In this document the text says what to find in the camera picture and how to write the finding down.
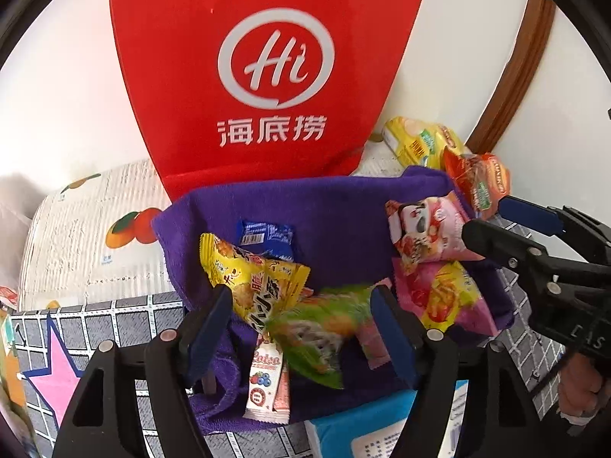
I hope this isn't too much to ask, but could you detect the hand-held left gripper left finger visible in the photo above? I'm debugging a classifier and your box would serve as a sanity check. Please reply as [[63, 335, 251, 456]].
[[52, 285, 234, 458]]

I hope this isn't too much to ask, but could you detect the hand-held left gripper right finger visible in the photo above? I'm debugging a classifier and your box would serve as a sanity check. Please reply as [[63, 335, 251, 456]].
[[369, 284, 557, 458]]

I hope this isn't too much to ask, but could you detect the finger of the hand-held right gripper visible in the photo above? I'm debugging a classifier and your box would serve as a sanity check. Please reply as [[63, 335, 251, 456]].
[[498, 195, 611, 267], [461, 218, 579, 307]]

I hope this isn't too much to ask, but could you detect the pink yellow potato stick packet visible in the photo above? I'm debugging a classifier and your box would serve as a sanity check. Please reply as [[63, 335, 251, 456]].
[[391, 258, 500, 340]]

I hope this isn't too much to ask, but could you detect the pink cartoon face packet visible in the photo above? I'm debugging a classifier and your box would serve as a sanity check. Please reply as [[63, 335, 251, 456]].
[[385, 191, 478, 276]]

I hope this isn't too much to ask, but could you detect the green snack packet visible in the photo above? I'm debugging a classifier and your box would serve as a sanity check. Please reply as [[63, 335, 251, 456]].
[[265, 285, 375, 390]]

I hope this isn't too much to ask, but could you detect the person's right hand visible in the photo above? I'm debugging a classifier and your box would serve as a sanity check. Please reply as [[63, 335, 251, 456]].
[[556, 355, 605, 421]]

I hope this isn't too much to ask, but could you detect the pale pink thin packet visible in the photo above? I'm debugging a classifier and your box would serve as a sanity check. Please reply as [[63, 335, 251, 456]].
[[356, 322, 395, 371]]

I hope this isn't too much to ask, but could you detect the orange chip bag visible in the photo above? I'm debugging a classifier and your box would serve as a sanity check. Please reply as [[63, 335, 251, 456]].
[[441, 145, 512, 221]]

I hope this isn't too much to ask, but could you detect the yellow snack packet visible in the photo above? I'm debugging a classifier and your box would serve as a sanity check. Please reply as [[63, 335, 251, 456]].
[[199, 233, 311, 335]]

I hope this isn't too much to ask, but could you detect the white berry wafer packet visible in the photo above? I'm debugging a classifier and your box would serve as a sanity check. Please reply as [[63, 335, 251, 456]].
[[245, 338, 287, 424]]

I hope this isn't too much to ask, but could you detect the pink wafer packet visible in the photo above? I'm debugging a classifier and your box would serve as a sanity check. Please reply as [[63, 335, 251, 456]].
[[273, 360, 293, 424]]

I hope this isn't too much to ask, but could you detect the blue tissue pack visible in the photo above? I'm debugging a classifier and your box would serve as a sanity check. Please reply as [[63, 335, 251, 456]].
[[305, 381, 471, 458]]

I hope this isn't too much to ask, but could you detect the small blue snack packet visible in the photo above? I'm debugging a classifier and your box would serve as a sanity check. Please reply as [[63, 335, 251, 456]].
[[238, 218, 295, 262]]

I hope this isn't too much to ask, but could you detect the purple towel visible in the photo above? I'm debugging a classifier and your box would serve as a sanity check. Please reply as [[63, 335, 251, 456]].
[[150, 164, 517, 435]]

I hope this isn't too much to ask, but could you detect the yellow chip bag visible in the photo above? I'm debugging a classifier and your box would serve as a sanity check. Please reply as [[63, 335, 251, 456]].
[[382, 117, 471, 171]]

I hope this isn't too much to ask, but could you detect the red paper bag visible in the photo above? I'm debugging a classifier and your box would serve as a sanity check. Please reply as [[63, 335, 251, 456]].
[[109, 0, 433, 201]]

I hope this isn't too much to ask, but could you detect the brown wooden door frame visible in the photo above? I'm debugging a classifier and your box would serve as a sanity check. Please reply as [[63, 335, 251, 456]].
[[465, 0, 557, 156]]

